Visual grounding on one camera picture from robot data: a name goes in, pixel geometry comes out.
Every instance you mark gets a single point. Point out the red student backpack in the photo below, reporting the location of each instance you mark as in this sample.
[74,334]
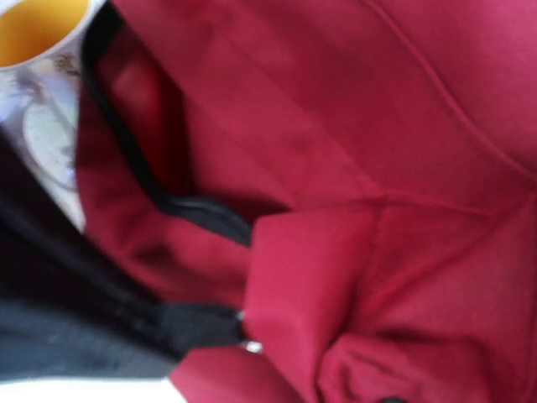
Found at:
[356,178]

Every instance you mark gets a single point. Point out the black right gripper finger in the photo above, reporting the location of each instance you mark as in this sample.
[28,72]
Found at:
[67,312]

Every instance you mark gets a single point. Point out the white mug with tea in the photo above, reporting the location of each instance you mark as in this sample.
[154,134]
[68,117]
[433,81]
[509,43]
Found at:
[41,91]

